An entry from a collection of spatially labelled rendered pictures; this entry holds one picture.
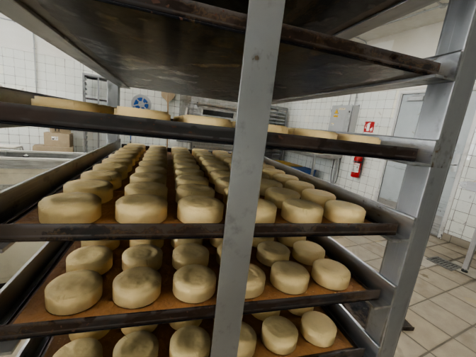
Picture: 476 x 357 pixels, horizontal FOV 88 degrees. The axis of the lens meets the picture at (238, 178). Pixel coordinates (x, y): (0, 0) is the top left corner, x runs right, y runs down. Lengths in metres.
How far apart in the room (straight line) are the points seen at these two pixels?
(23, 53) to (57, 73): 0.55
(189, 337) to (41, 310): 0.16
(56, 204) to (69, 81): 5.86
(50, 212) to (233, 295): 0.18
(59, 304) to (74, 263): 0.06
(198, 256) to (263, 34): 0.27
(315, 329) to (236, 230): 0.23
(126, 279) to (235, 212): 0.15
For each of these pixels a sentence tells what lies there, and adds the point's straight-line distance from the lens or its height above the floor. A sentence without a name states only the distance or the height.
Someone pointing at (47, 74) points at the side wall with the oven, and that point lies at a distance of 6.16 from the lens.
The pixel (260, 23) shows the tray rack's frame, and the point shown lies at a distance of 0.24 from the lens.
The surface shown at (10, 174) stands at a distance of 2.00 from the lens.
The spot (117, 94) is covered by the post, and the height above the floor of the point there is 1.28.
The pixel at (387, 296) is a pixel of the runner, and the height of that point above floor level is 1.05.
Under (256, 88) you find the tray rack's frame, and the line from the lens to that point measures 0.22.
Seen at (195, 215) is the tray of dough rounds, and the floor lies 1.14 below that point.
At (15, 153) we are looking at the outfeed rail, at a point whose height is 0.88.
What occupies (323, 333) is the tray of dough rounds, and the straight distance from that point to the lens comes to 0.42.
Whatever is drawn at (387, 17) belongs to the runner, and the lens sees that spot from 0.43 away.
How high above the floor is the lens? 1.24
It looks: 12 degrees down
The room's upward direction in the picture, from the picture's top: 7 degrees clockwise
